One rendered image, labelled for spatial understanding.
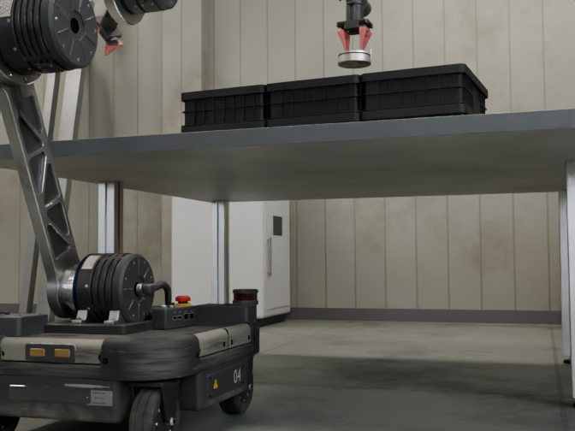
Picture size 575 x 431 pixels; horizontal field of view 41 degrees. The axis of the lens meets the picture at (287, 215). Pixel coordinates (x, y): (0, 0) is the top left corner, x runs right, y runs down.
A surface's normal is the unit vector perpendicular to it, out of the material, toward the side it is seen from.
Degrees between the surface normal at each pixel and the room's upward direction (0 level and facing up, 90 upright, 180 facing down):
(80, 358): 90
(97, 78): 90
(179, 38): 90
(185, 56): 90
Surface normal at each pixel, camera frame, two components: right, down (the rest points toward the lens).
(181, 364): 0.77, -0.04
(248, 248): -0.31, -0.05
